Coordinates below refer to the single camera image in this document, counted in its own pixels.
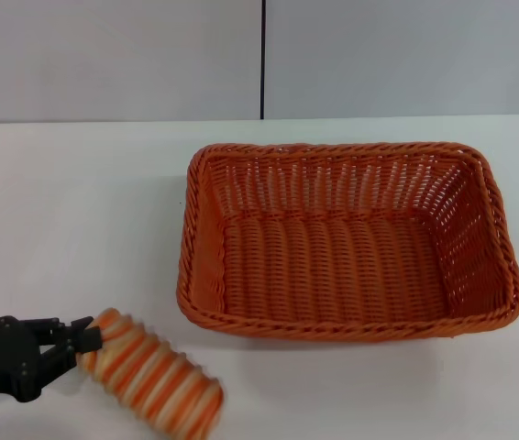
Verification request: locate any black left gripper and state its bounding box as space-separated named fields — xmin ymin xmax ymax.
xmin=0 ymin=314 xmax=105 ymax=404

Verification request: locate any orange and cream striped bread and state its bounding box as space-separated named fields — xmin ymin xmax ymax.
xmin=75 ymin=307 xmax=226 ymax=436

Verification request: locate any orange woven plastic basket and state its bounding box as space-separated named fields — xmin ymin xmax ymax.
xmin=175 ymin=141 xmax=519 ymax=343

